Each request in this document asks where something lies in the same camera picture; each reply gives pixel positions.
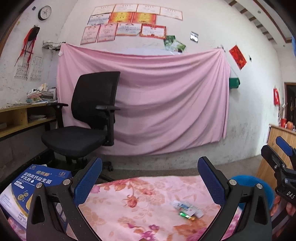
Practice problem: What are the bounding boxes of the white blue medicine sachet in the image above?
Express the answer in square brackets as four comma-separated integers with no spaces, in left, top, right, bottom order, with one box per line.
[171,200,197,212]

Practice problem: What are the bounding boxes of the person's right hand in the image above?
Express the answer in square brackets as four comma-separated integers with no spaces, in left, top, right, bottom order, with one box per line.
[270,195,295,216]

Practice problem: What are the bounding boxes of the wooden cabinet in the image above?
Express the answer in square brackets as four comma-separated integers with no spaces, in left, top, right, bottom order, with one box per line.
[256,125,296,189]

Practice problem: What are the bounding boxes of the red cup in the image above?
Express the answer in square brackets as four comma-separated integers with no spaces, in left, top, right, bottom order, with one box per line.
[280,118,287,128]

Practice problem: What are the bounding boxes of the blue plastic basin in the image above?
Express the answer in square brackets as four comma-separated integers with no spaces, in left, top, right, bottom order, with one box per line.
[231,175,275,209]

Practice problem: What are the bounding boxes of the blue milk powder box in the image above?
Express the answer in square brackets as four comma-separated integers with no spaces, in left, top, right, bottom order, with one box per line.
[1,164,72,228]

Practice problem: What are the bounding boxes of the green gold battery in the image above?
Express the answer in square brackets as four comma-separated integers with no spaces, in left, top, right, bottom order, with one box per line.
[179,212,196,221]

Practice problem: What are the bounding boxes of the floral pink tablecloth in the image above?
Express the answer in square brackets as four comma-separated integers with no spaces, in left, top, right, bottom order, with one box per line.
[6,175,243,241]

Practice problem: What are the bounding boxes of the pink hanging sheet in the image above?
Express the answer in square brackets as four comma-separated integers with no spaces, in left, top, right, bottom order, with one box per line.
[57,44,231,156]

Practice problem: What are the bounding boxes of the stack of books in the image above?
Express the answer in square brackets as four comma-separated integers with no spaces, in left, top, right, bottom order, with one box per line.
[26,83,57,103]

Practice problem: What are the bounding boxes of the black office chair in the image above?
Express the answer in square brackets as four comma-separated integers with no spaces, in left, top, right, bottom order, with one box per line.
[41,71,120,172]

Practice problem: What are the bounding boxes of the red framed certificate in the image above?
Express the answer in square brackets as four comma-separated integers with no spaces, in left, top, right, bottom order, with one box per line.
[139,24,166,39]

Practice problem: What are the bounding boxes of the pink certificate left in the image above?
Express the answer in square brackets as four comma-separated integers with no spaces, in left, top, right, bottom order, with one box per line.
[80,25,100,45]

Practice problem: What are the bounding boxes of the pink certificate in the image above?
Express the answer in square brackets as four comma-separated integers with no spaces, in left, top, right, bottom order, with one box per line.
[96,23,117,43]
[80,25,100,45]

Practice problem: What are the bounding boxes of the orange certificate right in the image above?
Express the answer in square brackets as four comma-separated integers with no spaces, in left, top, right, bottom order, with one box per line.
[132,13,157,25]

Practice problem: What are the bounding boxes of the orange certificate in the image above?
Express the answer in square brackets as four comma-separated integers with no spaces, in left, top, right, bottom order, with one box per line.
[132,13,157,25]
[109,12,134,23]

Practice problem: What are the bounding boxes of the white certificate middle row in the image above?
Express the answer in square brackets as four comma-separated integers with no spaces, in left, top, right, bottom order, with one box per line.
[116,23,142,36]

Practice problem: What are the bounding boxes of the orange certificate left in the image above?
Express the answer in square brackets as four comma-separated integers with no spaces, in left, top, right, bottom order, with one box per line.
[109,12,134,23]

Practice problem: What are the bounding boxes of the red wall ornament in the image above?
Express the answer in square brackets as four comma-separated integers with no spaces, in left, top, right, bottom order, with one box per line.
[273,88,280,106]

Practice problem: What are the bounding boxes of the green wall container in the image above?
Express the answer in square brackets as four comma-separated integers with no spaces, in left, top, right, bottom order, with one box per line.
[229,78,240,89]

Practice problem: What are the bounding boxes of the red paper wall decoration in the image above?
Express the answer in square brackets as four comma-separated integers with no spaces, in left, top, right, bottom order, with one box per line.
[229,45,247,70]

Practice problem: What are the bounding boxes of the small wall switch plate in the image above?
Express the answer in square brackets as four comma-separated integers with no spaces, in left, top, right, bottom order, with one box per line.
[190,32,199,43]

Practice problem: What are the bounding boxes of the wall calendar sheet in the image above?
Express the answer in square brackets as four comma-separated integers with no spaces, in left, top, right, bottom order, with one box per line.
[14,54,44,81]

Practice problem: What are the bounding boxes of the green photo on wall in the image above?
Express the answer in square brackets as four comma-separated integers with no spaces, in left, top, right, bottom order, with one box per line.
[164,35,186,53]

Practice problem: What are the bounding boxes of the red tassel wall hanging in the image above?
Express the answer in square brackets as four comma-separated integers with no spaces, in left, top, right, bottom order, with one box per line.
[16,25,40,70]

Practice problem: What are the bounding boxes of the round wall clock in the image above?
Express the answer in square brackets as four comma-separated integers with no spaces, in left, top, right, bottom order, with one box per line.
[38,6,52,21]

